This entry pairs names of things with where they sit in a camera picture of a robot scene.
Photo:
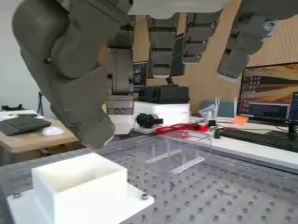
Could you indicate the wooden desk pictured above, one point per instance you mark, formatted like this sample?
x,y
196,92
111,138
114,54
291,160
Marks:
x,y
26,141

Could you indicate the white foam box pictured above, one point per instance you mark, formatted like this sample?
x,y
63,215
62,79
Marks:
x,y
170,112

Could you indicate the red tray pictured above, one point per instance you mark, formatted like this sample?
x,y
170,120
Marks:
x,y
179,128

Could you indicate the small white box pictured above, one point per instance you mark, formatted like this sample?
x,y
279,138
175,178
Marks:
x,y
74,190

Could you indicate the white mouse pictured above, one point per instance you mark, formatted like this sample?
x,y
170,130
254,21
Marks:
x,y
53,131

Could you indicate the black case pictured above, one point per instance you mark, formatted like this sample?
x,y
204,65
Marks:
x,y
166,94

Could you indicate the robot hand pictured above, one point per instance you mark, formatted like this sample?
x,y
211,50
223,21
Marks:
x,y
74,66

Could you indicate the white desk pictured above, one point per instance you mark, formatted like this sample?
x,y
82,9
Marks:
x,y
247,146

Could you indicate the clear box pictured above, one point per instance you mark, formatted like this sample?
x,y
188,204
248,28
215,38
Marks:
x,y
247,160
177,151

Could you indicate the black keyboard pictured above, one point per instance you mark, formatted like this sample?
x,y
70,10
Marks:
x,y
260,137
21,124

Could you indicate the computer screen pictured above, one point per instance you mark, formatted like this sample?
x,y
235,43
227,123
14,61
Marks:
x,y
270,96

